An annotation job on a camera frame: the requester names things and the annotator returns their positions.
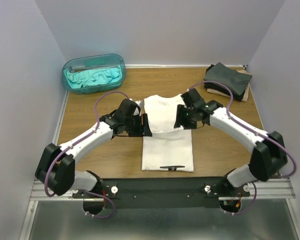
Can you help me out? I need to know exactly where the teal t shirt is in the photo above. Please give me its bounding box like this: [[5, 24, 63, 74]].
[[63, 65, 123, 89]]

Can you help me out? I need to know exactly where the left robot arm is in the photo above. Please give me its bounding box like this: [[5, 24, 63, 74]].
[[34, 98, 152, 198]]

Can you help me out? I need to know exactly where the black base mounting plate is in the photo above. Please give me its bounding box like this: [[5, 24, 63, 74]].
[[72, 177, 250, 214]]

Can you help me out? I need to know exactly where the aluminium frame rail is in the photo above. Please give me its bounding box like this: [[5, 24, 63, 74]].
[[20, 177, 300, 240]]

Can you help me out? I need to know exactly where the teal plastic bin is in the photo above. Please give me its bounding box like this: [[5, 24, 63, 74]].
[[61, 53, 127, 95]]

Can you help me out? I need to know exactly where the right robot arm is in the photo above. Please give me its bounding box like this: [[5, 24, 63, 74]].
[[174, 88, 288, 196]]

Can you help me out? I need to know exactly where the white printed t shirt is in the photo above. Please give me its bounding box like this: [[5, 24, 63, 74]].
[[141, 94, 194, 173]]

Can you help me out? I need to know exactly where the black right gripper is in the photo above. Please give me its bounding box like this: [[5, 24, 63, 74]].
[[173, 103, 198, 130]]

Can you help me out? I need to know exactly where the folded grey-green t shirt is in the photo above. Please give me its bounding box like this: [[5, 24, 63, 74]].
[[204, 62, 253, 85]]

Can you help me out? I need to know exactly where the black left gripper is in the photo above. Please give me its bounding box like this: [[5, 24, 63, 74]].
[[124, 113, 153, 138]]

